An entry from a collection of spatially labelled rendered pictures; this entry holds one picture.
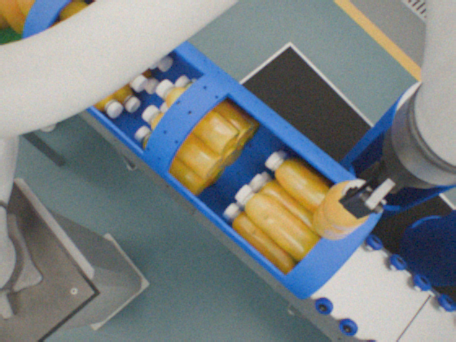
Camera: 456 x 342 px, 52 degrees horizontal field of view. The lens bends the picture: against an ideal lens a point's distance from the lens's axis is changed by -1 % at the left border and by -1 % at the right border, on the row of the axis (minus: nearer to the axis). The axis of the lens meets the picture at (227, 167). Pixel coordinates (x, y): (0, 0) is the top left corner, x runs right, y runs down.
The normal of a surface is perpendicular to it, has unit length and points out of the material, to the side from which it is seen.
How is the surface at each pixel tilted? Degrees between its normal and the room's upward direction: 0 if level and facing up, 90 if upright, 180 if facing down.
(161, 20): 47
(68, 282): 5
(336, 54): 0
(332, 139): 0
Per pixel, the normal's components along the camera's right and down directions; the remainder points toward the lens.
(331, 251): -0.21, 0.00
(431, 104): -0.99, 0.17
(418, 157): -0.76, 0.61
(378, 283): 0.02, -0.26
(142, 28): 0.33, 0.28
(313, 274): -0.44, 0.30
